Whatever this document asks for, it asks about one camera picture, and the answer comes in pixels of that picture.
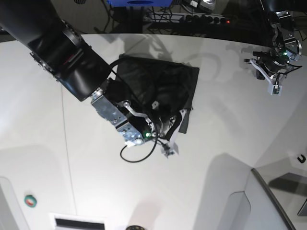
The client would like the black white label plate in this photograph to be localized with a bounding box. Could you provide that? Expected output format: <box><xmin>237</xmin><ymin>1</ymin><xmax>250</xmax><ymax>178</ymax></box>
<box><xmin>49</xmin><ymin>213</ymin><xmax>107</xmax><ymax>230</ymax></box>

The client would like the black round knob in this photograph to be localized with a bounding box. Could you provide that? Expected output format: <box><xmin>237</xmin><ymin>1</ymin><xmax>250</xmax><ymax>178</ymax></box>
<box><xmin>126</xmin><ymin>225</ymin><xmax>145</xmax><ymax>230</ymax></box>

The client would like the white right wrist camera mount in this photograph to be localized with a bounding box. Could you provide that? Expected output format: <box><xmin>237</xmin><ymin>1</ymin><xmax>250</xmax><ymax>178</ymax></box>
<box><xmin>158</xmin><ymin>107</ymin><xmax>193</xmax><ymax>158</ymax></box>

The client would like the green red round button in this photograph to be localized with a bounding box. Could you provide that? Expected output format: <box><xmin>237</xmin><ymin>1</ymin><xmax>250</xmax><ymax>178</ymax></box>
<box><xmin>24</xmin><ymin>195</ymin><xmax>37</xmax><ymax>208</ymax></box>

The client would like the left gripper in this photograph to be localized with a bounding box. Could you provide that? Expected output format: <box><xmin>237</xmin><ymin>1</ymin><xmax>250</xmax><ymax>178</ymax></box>
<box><xmin>252</xmin><ymin>51</ymin><xmax>290</xmax><ymax>80</ymax></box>

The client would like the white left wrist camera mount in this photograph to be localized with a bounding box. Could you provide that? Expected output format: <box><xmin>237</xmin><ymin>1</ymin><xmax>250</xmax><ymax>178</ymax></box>
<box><xmin>243</xmin><ymin>58</ymin><xmax>303</xmax><ymax>96</ymax></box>

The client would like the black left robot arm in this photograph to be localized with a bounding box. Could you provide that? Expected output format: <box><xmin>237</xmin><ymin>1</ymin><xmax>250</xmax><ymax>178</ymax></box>
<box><xmin>253</xmin><ymin>0</ymin><xmax>307</xmax><ymax>82</ymax></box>

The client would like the grey power strip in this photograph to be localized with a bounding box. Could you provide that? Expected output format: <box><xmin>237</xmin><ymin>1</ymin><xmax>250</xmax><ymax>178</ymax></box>
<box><xmin>143</xmin><ymin>11</ymin><xmax>232</xmax><ymax>25</ymax></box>

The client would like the grey monitor stand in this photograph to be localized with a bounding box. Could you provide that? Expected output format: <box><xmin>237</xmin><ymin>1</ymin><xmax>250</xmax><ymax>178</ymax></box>
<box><xmin>296</xmin><ymin>190</ymin><xmax>307</xmax><ymax>217</ymax></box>

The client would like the dark green t-shirt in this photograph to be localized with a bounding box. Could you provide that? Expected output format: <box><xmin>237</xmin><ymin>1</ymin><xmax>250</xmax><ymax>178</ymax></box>
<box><xmin>115</xmin><ymin>54</ymin><xmax>200</xmax><ymax>134</ymax></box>

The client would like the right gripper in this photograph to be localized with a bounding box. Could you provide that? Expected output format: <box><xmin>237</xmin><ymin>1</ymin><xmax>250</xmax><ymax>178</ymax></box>
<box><xmin>143</xmin><ymin>93</ymin><xmax>189</xmax><ymax>141</ymax></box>

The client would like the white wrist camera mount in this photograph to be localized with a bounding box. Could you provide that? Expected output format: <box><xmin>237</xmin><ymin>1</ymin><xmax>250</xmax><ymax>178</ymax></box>
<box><xmin>158</xmin><ymin>107</ymin><xmax>193</xmax><ymax>158</ymax></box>
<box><xmin>243</xmin><ymin>58</ymin><xmax>303</xmax><ymax>96</ymax></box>

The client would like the black hook on table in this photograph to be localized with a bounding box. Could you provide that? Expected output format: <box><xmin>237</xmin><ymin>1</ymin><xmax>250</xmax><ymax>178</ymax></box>
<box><xmin>297</xmin><ymin>154</ymin><xmax>307</xmax><ymax>164</ymax></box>

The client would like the blue plastic bin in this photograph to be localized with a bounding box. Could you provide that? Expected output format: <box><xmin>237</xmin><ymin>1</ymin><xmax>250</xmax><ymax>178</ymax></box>
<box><xmin>107</xmin><ymin>0</ymin><xmax>172</xmax><ymax>7</ymax></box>

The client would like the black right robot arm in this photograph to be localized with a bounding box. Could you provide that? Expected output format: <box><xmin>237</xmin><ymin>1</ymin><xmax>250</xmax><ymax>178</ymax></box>
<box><xmin>0</xmin><ymin>0</ymin><xmax>187</xmax><ymax>157</ymax></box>

